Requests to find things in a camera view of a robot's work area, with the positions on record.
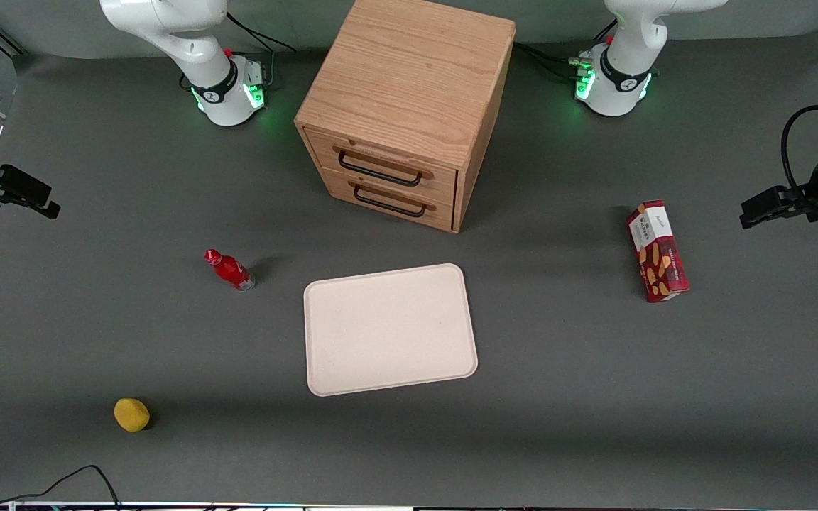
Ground red bottle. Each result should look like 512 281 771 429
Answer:
203 248 257 292

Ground black metal drawer handle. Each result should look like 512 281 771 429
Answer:
353 183 428 219
337 150 425 188

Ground wooden drawer cabinet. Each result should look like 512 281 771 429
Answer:
293 0 517 234

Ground wooden drawer front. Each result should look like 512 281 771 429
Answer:
320 167 455 232
304 128 459 205

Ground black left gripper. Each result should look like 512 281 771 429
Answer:
739 145 818 230

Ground beige rectangular tray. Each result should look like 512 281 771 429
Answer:
302 263 479 397

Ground black right base cables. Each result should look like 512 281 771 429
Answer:
180 10 298 93

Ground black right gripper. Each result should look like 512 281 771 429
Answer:
0 139 62 220

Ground black cable on table edge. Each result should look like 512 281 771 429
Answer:
0 464 123 511

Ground black base cables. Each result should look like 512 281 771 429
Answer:
180 10 298 93
513 20 619 80

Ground red cookie box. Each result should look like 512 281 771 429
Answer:
627 199 691 304

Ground black left base cables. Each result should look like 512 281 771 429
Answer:
513 20 619 80

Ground yellow lemon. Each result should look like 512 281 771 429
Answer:
113 397 151 434

